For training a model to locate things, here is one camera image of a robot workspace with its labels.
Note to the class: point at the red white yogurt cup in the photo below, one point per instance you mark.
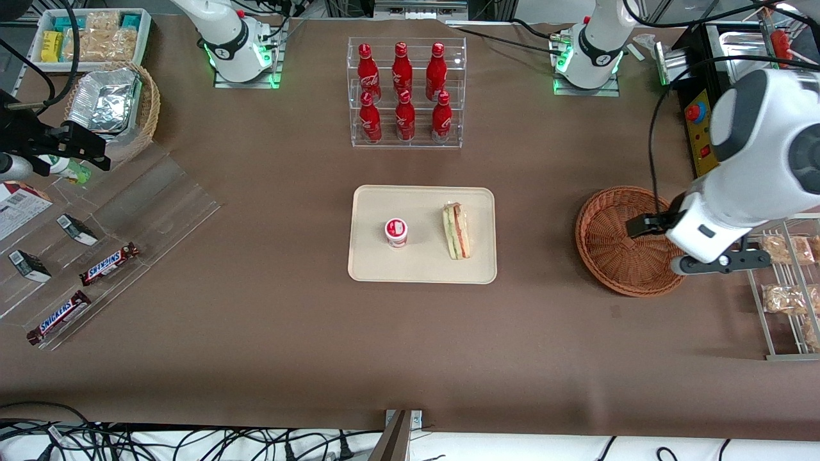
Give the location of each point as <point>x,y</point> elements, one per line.
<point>396,232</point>

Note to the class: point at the red sausage skewer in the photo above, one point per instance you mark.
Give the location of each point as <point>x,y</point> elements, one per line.
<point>781,46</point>

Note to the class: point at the green white small bottle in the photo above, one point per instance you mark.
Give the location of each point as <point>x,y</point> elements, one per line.
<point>67,169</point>

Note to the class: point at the clear plastic wrapper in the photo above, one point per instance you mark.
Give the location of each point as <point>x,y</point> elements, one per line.
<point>646,41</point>

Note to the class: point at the tan wicker basket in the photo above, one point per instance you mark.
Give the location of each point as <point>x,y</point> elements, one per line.
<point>148,115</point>

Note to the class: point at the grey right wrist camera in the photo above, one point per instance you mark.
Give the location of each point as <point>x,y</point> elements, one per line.
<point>13,168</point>

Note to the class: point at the small black white box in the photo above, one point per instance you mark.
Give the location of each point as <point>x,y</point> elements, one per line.
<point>77,229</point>
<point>29,266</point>

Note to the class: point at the steel warmer pan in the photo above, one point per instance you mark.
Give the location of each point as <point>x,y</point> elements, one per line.
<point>743,46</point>

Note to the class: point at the clear cracker bag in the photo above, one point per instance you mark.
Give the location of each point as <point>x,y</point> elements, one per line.
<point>82,46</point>
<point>120,43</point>
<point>102,21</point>

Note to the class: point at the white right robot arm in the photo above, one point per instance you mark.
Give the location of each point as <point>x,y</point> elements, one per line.
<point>227,38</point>

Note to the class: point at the brown table cover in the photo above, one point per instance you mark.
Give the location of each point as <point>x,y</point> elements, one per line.
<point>410,346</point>

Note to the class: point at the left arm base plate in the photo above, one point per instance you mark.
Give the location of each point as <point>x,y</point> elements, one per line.
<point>586,91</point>

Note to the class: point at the silver foil container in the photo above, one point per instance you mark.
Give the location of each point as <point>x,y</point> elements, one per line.
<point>102,102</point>

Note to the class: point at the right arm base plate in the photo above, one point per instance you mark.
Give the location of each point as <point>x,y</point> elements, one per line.
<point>277,64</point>

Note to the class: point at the brown snickers bar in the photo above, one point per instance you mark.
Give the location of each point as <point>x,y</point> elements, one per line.
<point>59,317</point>
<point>109,264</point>

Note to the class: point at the clear acrylic bottle rack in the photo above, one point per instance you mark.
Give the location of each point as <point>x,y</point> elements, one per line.
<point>419,139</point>

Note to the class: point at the silver metal block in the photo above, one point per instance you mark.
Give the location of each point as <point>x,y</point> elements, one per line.
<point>672,64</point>

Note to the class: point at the black food warmer appliance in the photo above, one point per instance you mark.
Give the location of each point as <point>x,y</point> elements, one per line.
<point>695,73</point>

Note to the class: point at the beige plastic tray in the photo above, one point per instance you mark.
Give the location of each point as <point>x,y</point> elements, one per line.
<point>371,205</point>

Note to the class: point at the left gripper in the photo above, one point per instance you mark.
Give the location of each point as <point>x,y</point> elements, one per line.
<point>655,223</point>

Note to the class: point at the teal snack pack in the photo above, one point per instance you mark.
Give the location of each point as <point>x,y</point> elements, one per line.
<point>69,24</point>
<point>131,21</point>

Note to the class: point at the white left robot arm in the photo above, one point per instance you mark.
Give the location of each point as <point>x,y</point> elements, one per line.
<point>756,128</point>

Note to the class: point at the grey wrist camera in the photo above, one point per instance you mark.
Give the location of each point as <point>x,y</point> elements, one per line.
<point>724,261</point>
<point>13,168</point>

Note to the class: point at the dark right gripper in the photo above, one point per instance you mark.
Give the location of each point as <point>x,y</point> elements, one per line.
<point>25,139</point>

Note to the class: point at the white red barcode carton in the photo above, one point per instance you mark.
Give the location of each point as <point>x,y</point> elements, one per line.
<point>19,211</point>

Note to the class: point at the white plastic bin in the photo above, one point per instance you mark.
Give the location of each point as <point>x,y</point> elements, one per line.
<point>146,38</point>

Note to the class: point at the brown wicker basket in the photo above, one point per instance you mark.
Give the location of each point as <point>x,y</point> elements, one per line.
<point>608,256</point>

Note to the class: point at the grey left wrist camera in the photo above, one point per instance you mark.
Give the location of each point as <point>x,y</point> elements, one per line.
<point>724,261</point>

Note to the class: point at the red cola bottle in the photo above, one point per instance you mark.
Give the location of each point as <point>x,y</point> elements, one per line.
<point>442,121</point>
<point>367,67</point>
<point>401,67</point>
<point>370,121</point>
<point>436,67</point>
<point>405,120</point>

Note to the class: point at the triangular sandwich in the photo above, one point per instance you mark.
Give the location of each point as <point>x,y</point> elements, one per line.
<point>456,234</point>

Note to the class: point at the clear fried snack bag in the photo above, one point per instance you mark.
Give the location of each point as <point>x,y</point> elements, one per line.
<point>785,299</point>
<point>812,333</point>
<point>791,251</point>

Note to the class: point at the yellow snack pack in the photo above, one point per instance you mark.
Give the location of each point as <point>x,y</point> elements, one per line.
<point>51,46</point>

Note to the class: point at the silver metal bracket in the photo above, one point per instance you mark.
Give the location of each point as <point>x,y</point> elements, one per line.
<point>416,419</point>

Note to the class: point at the clear acrylic display stand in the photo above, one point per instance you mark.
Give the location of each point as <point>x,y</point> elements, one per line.
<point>160,205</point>

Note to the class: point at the aluminium frame structure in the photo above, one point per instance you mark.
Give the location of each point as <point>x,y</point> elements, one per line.
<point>419,8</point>

